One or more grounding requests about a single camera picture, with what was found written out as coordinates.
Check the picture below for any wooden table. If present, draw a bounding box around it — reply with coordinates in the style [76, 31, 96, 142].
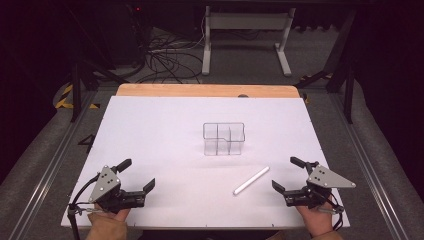
[115, 83, 301, 100]

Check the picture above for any white stick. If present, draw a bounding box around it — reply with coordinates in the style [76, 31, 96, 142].
[232, 166, 271, 196]

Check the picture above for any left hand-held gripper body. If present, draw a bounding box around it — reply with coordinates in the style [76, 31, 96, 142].
[88, 165, 147, 215]

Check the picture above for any white board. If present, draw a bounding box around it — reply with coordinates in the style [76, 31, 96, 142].
[60, 95, 351, 231]

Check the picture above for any clear acrylic organizer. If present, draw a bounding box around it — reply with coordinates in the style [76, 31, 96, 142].
[202, 121, 247, 157]

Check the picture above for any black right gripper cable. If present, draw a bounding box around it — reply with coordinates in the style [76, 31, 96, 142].
[331, 199, 345, 232]

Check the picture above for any white metal stand frame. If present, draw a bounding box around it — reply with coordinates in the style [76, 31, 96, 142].
[201, 5, 297, 77]

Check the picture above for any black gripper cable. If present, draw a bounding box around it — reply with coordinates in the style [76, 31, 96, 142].
[331, 199, 345, 232]
[66, 172, 101, 240]

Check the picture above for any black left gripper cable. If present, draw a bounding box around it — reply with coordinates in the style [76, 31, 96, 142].
[66, 172, 101, 240]

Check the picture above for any black metal stand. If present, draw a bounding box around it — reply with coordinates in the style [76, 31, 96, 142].
[294, 9, 357, 125]
[69, 60, 130, 123]

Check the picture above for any person's right hand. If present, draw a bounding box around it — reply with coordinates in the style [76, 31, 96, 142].
[295, 195, 336, 238]

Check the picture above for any person's left hand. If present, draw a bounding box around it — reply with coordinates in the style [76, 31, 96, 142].
[87, 207, 132, 226]

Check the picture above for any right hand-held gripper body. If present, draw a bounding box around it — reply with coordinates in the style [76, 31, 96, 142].
[282, 164, 357, 210]

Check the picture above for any yellow black hazard tape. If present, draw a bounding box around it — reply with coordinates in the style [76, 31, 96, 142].
[54, 83, 101, 110]

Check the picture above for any metal floor rail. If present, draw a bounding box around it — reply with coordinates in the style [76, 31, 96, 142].
[7, 89, 101, 240]
[327, 92, 414, 240]

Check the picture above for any bundle of black floor cables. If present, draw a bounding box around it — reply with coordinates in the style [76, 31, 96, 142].
[132, 29, 206, 85]

